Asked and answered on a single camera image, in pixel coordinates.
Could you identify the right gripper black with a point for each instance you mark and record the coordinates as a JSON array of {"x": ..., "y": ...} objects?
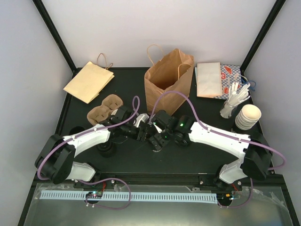
[{"x": 162, "y": 140}]

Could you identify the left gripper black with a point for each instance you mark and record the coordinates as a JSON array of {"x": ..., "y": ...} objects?
[{"x": 143, "y": 135}]

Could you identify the brown kraft paper bag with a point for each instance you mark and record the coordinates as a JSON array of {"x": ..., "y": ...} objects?
[{"x": 173, "y": 72}]

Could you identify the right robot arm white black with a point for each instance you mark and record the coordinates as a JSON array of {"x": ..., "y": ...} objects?
[{"x": 252, "y": 159}]

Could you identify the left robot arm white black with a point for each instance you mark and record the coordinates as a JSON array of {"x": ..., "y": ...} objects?
[{"x": 56, "y": 160}]

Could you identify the black lid stack right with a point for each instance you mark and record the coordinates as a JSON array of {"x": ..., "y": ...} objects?
[{"x": 182, "y": 140}]

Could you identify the black lid stack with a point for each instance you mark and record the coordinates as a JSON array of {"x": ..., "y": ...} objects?
[
  {"x": 182, "y": 140},
  {"x": 107, "y": 149}
]

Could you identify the black lid stack left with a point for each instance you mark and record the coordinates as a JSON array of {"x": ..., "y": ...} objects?
[{"x": 107, "y": 149}]

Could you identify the stacked pulp cup carriers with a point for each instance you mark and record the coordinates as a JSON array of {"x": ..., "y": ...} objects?
[{"x": 100, "y": 113}]

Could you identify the white paper bag brown trim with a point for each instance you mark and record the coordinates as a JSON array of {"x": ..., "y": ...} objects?
[{"x": 208, "y": 79}]

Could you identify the bundle of white straws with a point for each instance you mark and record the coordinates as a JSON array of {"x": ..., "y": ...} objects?
[{"x": 235, "y": 98}]

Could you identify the stack of white paper cups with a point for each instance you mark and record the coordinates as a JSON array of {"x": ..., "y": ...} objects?
[{"x": 247, "y": 117}]

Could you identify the blue checkered paper bag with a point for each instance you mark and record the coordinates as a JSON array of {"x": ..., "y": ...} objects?
[{"x": 231, "y": 74}]

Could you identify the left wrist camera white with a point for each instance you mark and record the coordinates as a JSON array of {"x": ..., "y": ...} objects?
[{"x": 140, "y": 118}]

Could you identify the light blue cable duct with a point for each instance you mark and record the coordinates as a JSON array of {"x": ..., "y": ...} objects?
[{"x": 126, "y": 196}]

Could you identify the tan paper bag with handles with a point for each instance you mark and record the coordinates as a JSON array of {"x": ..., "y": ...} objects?
[{"x": 88, "y": 83}]

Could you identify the black frame post left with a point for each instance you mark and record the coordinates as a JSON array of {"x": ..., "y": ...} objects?
[{"x": 55, "y": 34}]

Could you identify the black frame post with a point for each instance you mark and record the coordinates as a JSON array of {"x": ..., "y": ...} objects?
[
  {"x": 55, "y": 34},
  {"x": 262, "y": 33}
]

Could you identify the black frame post right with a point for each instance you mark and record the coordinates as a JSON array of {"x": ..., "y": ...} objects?
[{"x": 262, "y": 33}]

